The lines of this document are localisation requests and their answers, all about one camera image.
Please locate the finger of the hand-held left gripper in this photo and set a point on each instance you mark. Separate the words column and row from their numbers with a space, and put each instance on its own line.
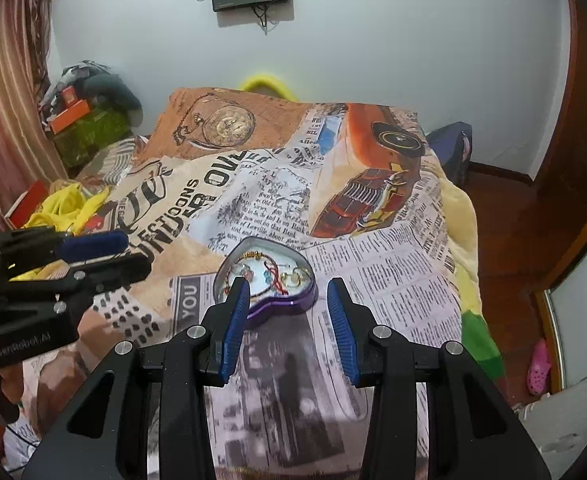
column 118, row 266
column 95, row 245

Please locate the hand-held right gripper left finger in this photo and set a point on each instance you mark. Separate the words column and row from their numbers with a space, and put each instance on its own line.
column 233, row 330

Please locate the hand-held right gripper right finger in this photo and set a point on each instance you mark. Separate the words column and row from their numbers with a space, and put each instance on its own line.
column 341, row 330

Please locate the purple heart-shaped tin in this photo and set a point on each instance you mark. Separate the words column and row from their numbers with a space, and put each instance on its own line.
column 273, row 306

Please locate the gold hoop earring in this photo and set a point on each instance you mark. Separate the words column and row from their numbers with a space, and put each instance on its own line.
column 303, row 274
column 289, row 278

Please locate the person's left hand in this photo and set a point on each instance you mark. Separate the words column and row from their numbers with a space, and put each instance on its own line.
column 13, row 382

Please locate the yellow cloth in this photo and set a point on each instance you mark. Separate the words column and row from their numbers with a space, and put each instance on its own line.
column 68, row 205

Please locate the red flat box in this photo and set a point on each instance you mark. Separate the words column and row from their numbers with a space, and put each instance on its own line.
column 25, row 200

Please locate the orange box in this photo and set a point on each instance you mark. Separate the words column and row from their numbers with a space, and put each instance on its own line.
column 73, row 112

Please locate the colourful fleece blanket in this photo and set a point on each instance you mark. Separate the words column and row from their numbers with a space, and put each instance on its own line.
column 478, row 340

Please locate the newspaper-print blanket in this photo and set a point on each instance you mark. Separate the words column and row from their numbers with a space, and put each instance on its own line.
column 273, row 190

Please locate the small red package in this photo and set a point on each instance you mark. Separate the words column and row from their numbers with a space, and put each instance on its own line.
column 69, row 96

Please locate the grey garment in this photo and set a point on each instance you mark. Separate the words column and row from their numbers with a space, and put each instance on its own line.
column 113, row 87

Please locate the pile of clothes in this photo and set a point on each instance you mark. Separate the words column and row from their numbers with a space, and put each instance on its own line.
column 68, row 77

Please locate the pink clog shoe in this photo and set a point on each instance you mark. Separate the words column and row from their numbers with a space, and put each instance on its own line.
column 538, row 365

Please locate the striped brown curtain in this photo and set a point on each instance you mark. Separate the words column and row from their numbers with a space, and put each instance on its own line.
column 13, row 60

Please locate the blue backpack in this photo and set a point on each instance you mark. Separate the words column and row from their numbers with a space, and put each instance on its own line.
column 448, row 155

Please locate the white object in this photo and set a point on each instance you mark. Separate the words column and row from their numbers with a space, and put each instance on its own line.
column 568, row 435

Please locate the dark wooden door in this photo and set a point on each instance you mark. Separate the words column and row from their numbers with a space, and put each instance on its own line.
column 583, row 135

